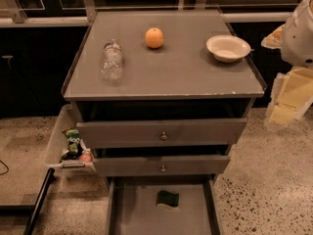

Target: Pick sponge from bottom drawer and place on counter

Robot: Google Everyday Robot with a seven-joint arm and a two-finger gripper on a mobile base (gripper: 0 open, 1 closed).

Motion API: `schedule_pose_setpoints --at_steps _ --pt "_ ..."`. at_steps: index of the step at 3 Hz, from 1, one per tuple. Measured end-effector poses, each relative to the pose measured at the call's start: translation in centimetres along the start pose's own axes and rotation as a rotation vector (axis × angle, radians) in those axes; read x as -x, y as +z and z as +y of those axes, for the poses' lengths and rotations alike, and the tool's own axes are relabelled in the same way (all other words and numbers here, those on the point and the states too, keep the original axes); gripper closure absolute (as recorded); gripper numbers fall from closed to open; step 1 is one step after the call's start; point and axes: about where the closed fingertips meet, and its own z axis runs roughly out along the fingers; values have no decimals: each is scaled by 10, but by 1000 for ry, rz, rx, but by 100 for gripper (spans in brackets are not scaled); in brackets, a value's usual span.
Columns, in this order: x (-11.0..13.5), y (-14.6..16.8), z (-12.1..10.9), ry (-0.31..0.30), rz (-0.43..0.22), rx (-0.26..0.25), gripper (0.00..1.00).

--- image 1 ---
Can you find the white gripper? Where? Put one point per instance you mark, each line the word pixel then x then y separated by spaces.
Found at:
pixel 299 38

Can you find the green yellow sponge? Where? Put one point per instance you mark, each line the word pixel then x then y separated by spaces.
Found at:
pixel 167 199

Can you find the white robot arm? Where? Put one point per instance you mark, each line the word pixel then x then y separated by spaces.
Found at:
pixel 297 36

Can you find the grey drawer cabinet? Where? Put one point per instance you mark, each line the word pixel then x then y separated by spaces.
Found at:
pixel 178 80

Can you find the grey top drawer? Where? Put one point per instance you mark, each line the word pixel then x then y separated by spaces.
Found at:
pixel 161 133

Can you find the grey drawer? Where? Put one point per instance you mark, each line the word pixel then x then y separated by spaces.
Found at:
pixel 161 133
pixel 133 207
pixel 150 166

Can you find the grey middle drawer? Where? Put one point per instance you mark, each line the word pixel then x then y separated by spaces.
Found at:
pixel 150 166

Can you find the grey bottom drawer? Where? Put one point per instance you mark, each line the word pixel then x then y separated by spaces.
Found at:
pixel 133 207

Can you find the white paper bowl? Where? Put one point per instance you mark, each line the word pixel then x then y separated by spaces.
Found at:
pixel 227 48

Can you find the orange fruit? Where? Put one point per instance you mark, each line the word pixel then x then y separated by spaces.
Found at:
pixel 154 37

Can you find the clear plastic water bottle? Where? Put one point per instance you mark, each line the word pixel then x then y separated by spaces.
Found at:
pixel 112 65

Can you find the red apple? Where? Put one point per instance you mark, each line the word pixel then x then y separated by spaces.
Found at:
pixel 86 157

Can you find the green chip bag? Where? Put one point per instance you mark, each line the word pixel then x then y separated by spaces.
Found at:
pixel 73 150

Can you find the clear plastic side bin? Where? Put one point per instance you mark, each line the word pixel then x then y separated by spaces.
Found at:
pixel 58 144

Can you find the black pole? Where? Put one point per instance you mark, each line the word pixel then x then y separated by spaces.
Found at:
pixel 49 177

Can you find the metal railing frame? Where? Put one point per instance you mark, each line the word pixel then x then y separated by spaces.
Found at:
pixel 40 12

